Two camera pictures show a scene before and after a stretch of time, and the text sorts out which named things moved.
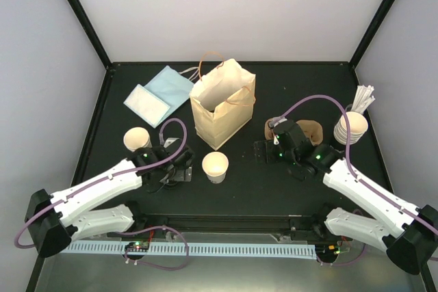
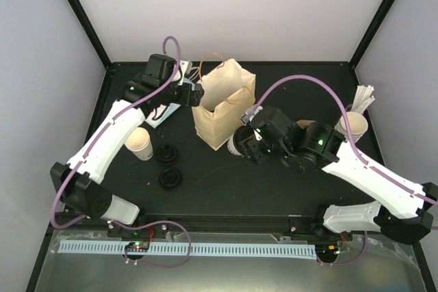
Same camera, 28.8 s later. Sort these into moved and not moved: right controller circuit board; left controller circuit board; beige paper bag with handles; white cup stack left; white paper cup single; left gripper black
Moved: white paper cup single; left gripper black
Not moved: white cup stack left; beige paper bag with handles; right controller circuit board; left controller circuit board
